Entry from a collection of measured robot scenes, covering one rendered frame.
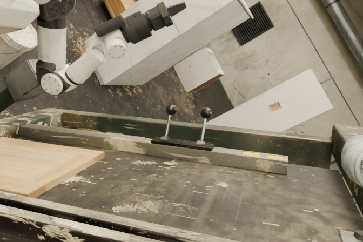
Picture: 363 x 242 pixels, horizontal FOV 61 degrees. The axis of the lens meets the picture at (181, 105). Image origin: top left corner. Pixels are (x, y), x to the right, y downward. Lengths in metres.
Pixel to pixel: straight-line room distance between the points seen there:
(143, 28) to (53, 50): 0.31
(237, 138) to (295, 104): 3.25
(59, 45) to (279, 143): 0.83
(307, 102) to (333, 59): 4.54
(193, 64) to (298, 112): 2.34
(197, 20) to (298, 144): 2.17
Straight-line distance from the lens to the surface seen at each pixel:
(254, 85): 8.87
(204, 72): 5.81
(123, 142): 1.05
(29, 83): 1.48
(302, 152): 1.18
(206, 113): 0.99
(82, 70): 1.11
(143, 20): 1.01
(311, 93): 4.39
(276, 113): 4.41
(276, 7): 9.06
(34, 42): 2.60
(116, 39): 1.02
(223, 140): 1.19
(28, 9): 0.96
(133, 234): 0.52
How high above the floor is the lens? 1.83
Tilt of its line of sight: 20 degrees down
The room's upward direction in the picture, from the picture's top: 61 degrees clockwise
